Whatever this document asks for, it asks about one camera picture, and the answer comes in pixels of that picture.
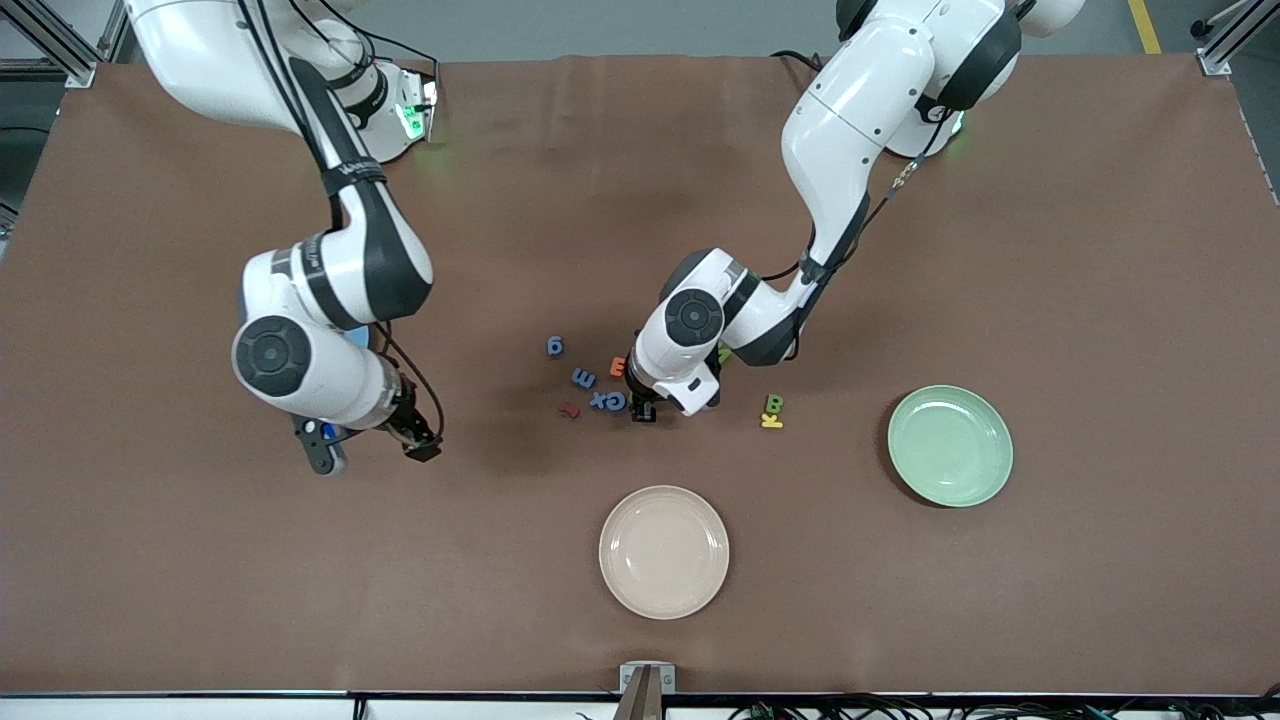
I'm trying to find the grey arm base connector box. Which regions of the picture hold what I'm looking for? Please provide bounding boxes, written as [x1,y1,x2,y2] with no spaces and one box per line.
[395,66,442,147]

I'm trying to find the beige plate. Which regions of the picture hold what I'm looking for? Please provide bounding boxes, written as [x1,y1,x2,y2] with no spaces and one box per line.
[599,485,730,620]

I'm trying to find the brown table mat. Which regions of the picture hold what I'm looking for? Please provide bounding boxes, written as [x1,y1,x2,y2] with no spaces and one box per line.
[0,52,1280,697]

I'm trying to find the pale green plate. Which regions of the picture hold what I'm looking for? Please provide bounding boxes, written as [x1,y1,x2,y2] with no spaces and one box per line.
[888,385,1014,508]

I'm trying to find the grey metal mount bracket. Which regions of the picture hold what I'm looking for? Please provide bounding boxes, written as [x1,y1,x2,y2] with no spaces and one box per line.
[619,661,677,720]

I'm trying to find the white table edge rail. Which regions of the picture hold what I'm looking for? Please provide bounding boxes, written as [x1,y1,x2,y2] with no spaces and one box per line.
[0,690,1280,720]

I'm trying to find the tangled black floor cables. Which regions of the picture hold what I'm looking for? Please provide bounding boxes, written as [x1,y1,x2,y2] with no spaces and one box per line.
[730,690,1280,720]

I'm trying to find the aluminium extrusion frame post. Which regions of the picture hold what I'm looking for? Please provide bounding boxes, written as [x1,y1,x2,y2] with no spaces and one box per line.
[1190,0,1280,77]
[0,0,131,89]

